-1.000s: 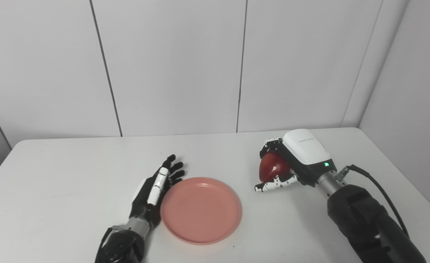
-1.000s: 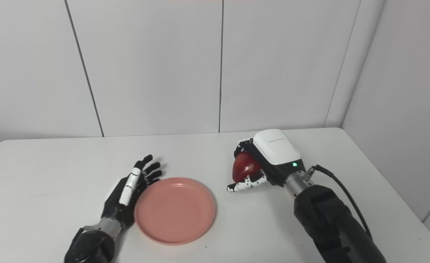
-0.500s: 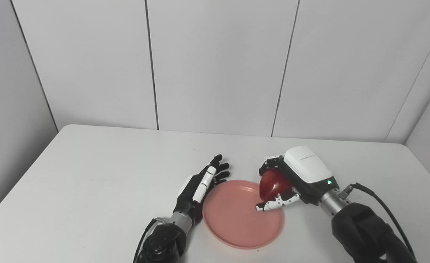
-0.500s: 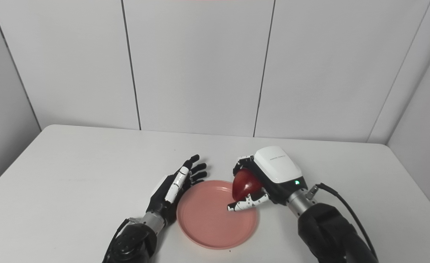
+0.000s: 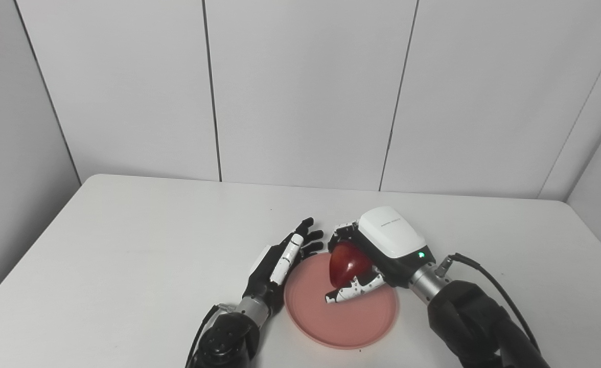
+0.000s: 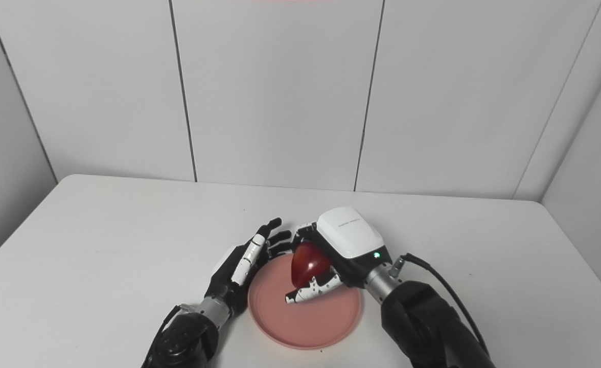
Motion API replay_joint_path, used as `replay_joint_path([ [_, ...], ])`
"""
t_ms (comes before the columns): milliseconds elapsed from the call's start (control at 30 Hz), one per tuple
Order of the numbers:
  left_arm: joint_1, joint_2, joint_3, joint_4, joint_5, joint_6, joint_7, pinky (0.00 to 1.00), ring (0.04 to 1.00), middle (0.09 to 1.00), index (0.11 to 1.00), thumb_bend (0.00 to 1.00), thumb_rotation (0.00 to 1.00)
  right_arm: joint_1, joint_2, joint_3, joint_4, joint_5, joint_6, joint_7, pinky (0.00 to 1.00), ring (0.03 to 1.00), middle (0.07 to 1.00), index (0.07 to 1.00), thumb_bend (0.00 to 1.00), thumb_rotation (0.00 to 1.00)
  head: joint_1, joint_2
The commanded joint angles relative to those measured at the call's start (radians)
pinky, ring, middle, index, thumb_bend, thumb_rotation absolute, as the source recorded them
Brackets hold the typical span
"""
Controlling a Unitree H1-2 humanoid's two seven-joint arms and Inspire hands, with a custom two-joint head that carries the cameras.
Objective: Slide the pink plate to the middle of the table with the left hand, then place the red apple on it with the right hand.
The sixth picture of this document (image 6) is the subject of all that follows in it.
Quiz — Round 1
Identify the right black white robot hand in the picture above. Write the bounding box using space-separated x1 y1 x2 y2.
285 206 392 305

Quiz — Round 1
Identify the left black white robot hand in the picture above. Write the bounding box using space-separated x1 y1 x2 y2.
204 218 293 316

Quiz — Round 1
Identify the pink plastic plate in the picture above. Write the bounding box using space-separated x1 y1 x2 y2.
248 253 361 351

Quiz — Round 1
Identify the red apple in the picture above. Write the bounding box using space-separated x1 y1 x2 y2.
291 242 332 289

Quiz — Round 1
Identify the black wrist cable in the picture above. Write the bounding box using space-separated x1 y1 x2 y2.
142 305 199 368
390 253 489 354

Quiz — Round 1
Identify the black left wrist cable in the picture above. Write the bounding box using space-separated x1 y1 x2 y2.
142 305 199 368

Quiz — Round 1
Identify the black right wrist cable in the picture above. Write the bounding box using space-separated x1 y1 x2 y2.
390 253 489 354

